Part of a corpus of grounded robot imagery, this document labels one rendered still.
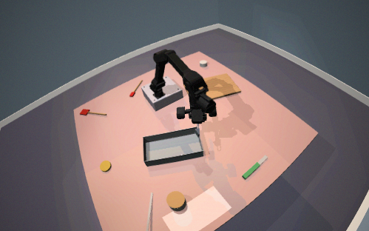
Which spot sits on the light brown wooden board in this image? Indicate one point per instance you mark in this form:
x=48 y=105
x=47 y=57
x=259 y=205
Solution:
x=221 y=86

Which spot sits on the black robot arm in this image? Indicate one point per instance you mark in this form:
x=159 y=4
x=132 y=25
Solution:
x=191 y=80

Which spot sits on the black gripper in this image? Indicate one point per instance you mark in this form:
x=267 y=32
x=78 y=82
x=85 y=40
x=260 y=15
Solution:
x=181 y=111

